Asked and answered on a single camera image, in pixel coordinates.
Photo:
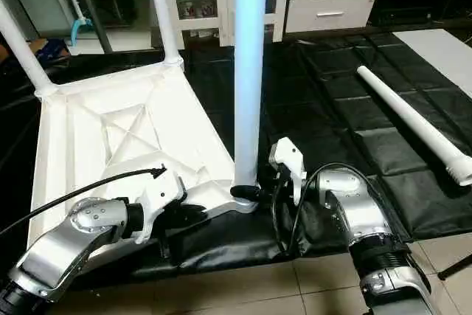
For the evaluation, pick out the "white plastic table leg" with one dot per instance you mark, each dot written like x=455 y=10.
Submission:
x=22 y=49
x=249 y=71
x=413 y=119
x=164 y=12

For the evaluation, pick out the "white plastic table top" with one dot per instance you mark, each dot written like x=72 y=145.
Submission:
x=96 y=138

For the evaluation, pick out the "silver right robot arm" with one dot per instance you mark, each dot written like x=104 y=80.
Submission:
x=361 y=226

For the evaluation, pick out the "black work mat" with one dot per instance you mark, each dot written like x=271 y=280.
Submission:
x=339 y=101

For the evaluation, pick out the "white drawer unit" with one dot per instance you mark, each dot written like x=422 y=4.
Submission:
x=330 y=12

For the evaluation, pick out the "white flat board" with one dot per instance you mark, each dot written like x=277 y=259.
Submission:
x=442 y=53

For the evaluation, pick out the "blue plastic bag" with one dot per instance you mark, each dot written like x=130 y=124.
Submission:
x=48 y=51

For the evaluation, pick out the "light blue hooked pole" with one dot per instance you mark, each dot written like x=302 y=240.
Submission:
x=75 y=9

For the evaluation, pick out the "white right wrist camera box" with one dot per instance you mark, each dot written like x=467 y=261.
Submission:
x=289 y=164

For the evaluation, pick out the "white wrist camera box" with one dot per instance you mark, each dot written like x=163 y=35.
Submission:
x=289 y=164
x=158 y=201

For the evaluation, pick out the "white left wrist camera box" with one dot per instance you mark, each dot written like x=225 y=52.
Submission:
x=158 y=201

